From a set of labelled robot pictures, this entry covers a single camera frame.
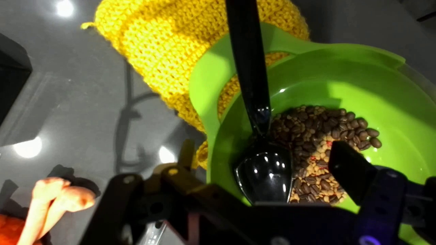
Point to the coffee beans in bowl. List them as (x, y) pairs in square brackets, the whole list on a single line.
[(309, 132)]

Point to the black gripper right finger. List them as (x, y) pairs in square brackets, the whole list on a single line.
[(386, 197)]

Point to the orange plush toy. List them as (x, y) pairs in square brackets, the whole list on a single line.
[(52, 197)]

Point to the yellow knitted cloth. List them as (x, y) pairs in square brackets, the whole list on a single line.
[(162, 40)]

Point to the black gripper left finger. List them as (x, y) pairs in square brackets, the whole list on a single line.
[(198, 212)]

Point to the black plastic spoon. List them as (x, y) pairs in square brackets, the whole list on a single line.
[(263, 172)]

